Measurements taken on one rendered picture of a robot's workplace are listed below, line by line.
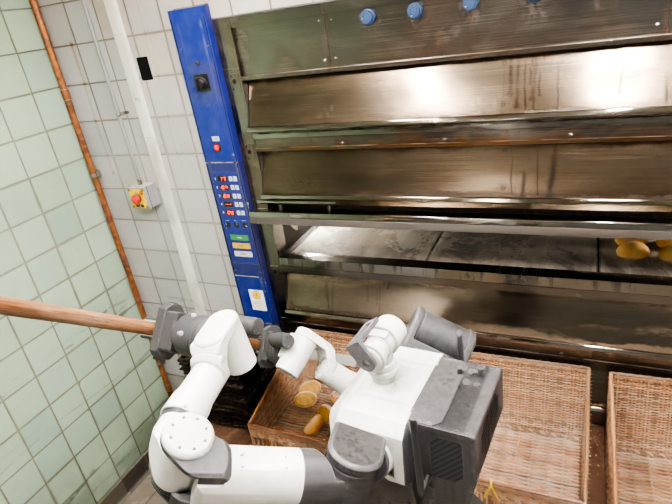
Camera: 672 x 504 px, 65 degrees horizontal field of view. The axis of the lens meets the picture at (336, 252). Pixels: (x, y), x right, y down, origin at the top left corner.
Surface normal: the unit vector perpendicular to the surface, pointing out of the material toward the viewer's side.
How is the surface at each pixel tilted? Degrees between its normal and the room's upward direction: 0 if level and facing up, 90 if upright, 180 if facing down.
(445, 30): 90
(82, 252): 90
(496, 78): 70
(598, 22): 90
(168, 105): 90
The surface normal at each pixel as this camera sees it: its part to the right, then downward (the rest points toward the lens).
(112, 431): 0.91, 0.06
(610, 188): -0.42, 0.11
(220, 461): 0.34, -0.75
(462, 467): -0.47, 0.44
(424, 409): -0.15, -0.90
